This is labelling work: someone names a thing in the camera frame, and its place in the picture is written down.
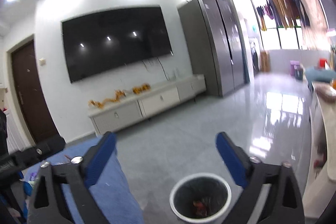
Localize red snack wrapper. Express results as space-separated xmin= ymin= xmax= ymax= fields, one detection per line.
xmin=193 ymin=197 xmax=211 ymax=218

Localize white trash bin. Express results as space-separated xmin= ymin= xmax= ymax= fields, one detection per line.
xmin=169 ymin=173 xmax=232 ymax=223

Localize white coffee table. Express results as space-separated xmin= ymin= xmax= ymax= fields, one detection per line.
xmin=302 ymin=82 xmax=335 ymax=219

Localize dark brown door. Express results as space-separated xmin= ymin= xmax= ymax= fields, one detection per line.
xmin=11 ymin=40 xmax=59 ymax=143

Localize white grey TV cabinet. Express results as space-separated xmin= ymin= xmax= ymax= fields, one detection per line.
xmin=88 ymin=75 xmax=206 ymax=135

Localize teal sofa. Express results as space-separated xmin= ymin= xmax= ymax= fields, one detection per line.
xmin=305 ymin=67 xmax=336 ymax=90

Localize purple storage box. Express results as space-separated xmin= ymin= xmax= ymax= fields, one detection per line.
xmin=290 ymin=60 xmax=301 ymax=77

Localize golden dragon ornament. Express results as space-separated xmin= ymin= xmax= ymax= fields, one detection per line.
xmin=88 ymin=83 xmax=151 ymax=109

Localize grey tall wardrobe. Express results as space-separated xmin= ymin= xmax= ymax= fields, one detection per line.
xmin=178 ymin=0 xmax=246 ymax=97

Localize hanging clothes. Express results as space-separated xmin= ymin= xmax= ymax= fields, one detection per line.
xmin=256 ymin=0 xmax=328 ymax=32

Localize white wall switch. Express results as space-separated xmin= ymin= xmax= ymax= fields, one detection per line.
xmin=39 ymin=58 xmax=46 ymax=66

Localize black wall television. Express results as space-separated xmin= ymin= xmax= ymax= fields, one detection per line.
xmin=62 ymin=6 xmax=173 ymax=83

